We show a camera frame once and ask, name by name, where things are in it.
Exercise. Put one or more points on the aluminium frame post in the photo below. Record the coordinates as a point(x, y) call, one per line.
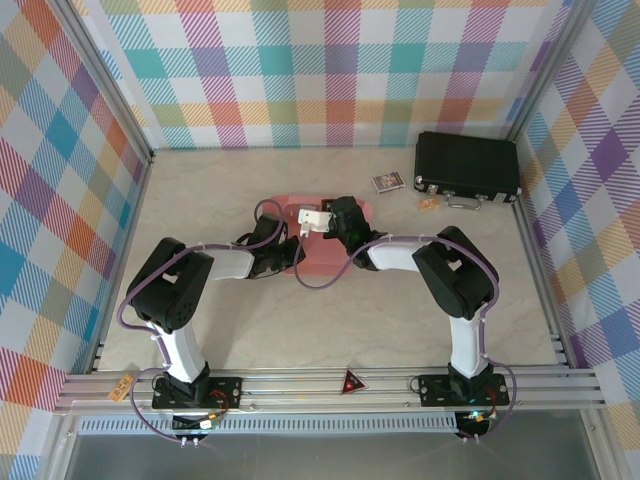
point(545, 70)
point(110, 85)

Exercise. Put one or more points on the pink paper box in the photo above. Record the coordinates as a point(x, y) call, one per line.
point(320, 255)

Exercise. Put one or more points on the right controller board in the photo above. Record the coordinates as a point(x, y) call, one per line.
point(475, 422)

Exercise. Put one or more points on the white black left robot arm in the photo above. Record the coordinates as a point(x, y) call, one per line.
point(170, 285)

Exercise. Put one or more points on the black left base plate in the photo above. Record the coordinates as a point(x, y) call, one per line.
point(225, 392)

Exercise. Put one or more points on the grey metal sheet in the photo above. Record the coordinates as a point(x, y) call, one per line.
point(320, 460)

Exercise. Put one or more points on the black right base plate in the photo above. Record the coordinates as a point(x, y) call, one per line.
point(435, 390)

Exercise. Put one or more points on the aluminium left frame post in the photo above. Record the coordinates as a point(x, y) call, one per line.
point(110, 85)

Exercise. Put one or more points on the printed playing card box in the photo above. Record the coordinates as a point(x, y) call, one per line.
point(387, 182)

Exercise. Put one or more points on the black briefcase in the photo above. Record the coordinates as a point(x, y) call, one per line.
point(465, 162)

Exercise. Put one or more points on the aluminium frame rail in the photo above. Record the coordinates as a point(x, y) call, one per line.
point(310, 395)

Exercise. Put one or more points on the orange tag label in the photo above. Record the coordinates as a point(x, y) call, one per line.
point(120, 389)

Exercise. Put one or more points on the small orange packet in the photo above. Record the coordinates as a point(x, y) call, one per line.
point(429, 204)

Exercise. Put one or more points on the aluminium left side rail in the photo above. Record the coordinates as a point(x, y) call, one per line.
point(135, 210)

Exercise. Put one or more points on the left controller board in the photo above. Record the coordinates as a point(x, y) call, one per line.
point(200, 424)

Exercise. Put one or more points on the aluminium right frame post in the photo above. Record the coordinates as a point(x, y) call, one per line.
point(545, 70)

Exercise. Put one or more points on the aluminium right side rail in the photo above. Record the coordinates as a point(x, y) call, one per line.
point(531, 240)

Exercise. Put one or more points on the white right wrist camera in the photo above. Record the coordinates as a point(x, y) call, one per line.
point(314, 219)

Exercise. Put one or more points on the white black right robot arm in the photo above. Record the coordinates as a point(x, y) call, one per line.
point(450, 275)

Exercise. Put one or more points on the controller board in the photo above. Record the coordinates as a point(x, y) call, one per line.
point(200, 424)
point(475, 422)

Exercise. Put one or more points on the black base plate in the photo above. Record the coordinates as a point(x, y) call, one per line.
point(225, 392)
point(435, 390)

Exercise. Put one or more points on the red triangle emblem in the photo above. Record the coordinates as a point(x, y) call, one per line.
point(352, 384)

